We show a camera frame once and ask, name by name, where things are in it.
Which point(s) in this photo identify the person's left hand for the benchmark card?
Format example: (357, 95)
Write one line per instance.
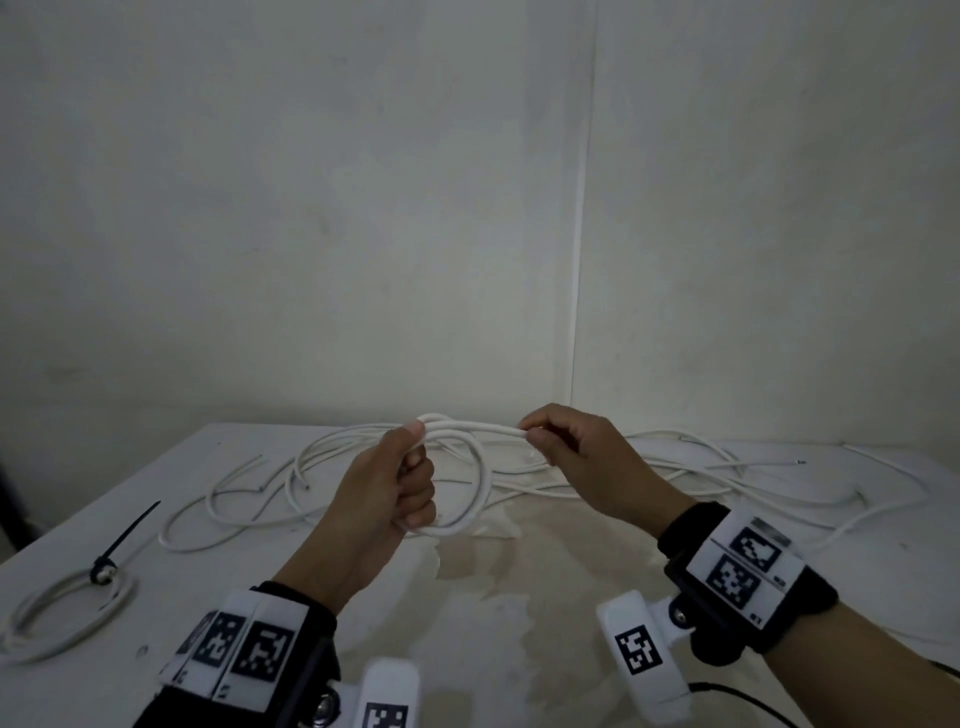
(375, 495)

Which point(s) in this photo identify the person's right hand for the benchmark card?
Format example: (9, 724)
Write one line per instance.
(615, 472)

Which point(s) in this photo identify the black plastic zip tie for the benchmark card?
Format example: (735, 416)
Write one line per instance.
(124, 540)

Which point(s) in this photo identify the person's right forearm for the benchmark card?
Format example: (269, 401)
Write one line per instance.
(862, 667)

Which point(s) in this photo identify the person's left forearm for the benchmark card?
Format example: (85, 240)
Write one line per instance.
(330, 577)

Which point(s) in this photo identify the black right wristband white markers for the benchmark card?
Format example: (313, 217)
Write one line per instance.
(742, 577)

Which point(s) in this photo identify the black wristband white markers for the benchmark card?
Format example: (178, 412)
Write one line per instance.
(742, 577)
(247, 652)

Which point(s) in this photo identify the black left wristband white markers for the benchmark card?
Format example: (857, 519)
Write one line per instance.
(247, 652)

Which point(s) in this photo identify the black metal shelf rack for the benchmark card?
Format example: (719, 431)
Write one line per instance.
(7, 510)

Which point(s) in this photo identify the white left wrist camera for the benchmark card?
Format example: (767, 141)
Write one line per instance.
(390, 690)

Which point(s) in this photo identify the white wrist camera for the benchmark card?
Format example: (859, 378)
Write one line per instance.
(645, 675)
(390, 690)

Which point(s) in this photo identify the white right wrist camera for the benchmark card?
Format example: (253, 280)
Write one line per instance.
(645, 675)

